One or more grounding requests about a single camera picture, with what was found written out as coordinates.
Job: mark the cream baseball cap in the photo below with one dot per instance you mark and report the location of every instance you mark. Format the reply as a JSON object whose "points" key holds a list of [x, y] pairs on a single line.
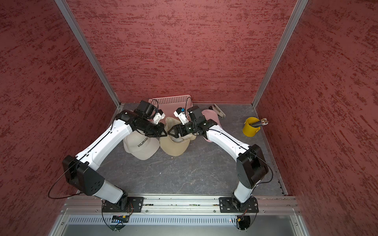
{"points": [[140, 146]]}

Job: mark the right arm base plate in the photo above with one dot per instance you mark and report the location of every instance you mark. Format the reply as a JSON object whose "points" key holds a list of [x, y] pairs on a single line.
{"points": [[232, 205]]}

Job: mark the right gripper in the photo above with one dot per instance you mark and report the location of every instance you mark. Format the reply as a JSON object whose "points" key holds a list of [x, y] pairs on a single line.
{"points": [[177, 134]]}

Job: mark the beige cap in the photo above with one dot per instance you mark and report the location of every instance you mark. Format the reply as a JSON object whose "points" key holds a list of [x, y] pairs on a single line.
{"points": [[171, 145]]}

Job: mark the right corner aluminium post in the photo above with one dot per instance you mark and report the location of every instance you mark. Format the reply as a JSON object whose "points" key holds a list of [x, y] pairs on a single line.
{"points": [[288, 31]]}

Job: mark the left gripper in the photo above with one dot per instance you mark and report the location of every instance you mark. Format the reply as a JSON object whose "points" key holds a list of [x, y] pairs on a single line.
{"points": [[160, 128]]}

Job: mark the left corner aluminium post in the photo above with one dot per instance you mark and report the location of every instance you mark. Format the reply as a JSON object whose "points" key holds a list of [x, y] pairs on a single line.
{"points": [[78, 33]]}

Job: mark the corner aluminium post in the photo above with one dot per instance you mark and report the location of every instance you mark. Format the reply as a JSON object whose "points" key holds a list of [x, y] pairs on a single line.
{"points": [[78, 33], [288, 31]]}

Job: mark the pink perforated plastic basket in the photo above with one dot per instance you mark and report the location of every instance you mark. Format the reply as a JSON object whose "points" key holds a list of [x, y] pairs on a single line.
{"points": [[170, 104]]}

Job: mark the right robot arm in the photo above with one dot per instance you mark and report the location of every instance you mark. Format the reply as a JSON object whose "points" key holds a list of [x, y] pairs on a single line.
{"points": [[251, 166]]}

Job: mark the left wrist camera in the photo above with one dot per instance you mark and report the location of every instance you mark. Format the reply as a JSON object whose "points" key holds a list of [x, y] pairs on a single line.
{"points": [[159, 115]]}

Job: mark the aluminium front rail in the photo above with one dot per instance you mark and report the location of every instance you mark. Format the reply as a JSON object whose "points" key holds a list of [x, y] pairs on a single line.
{"points": [[209, 205]]}

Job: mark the yellow pencil cup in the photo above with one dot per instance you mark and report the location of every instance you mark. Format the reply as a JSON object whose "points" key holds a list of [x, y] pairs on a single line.
{"points": [[248, 129]]}

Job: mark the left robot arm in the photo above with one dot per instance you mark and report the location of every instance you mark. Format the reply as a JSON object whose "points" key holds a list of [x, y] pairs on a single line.
{"points": [[138, 130]]}

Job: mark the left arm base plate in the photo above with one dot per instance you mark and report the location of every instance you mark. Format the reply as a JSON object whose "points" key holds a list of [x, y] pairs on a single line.
{"points": [[133, 204]]}

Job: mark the pink baseball cap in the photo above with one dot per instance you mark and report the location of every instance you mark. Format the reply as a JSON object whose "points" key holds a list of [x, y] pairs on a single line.
{"points": [[211, 115]]}

